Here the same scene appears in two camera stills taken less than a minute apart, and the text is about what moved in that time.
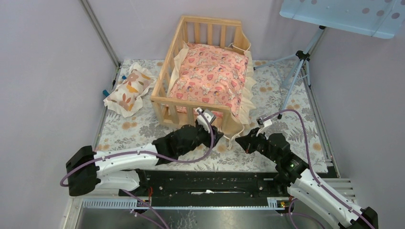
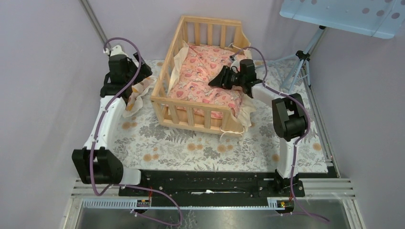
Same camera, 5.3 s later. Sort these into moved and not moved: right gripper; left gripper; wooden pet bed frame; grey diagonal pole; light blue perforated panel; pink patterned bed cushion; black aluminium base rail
Moved: left gripper; pink patterned bed cushion; right gripper
Not moved: black aluminium base rail; wooden pet bed frame; light blue perforated panel; grey diagonal pole
